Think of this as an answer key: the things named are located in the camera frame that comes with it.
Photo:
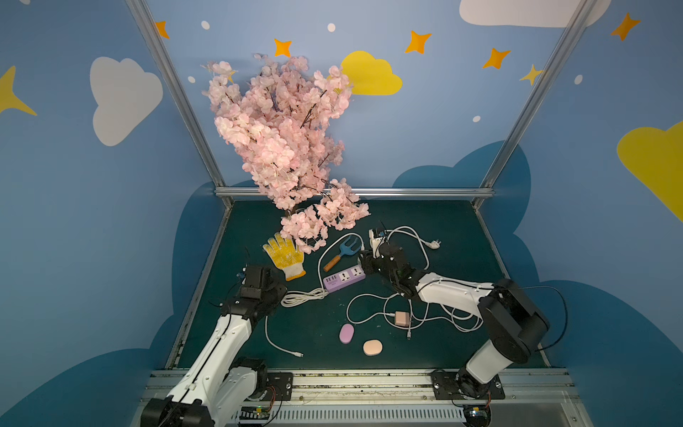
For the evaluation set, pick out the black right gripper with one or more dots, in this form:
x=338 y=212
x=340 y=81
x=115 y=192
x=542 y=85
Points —
x=384 y=258

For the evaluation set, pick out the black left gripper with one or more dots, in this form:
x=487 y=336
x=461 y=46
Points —
x=255 y=291

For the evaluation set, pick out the purple earbud case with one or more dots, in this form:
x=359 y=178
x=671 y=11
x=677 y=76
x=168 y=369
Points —
x=346 y=333

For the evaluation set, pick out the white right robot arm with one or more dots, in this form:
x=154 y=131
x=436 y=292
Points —
x=514 y=324

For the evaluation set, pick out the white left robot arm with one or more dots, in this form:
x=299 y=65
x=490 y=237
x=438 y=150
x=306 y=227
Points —
x=218 y=382

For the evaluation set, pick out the yellow white work glove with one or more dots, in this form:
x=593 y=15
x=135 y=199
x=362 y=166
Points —
x=285 y=256

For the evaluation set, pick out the purple power strip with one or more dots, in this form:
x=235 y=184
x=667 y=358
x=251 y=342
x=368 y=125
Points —
x=340 y=280

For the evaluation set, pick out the blue garden hand fork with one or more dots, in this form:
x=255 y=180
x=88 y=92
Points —
x=350 y=246

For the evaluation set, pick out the pink earbud case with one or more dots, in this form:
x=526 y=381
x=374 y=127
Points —
x=372 y=347

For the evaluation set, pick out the pink cherry blossom tree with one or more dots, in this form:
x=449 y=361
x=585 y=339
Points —
x=278 y=127

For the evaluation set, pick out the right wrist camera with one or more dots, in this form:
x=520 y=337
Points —
x=376 y=238

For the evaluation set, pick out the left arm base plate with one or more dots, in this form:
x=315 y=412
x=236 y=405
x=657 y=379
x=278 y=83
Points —
x=278 y=387

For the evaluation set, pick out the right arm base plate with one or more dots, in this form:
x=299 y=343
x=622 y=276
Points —
x=458 y=385

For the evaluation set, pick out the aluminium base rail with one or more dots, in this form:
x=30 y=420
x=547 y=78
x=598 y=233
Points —
x=404 y=397

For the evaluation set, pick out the aluminium frame post left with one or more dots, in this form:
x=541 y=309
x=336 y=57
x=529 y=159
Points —
x=147 y=26

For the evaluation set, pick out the aluminium frame post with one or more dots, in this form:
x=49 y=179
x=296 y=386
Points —
x=570 y=37
x=147 y=26

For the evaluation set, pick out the aluminium frame post right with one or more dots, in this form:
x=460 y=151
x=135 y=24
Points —
x=570 y=37

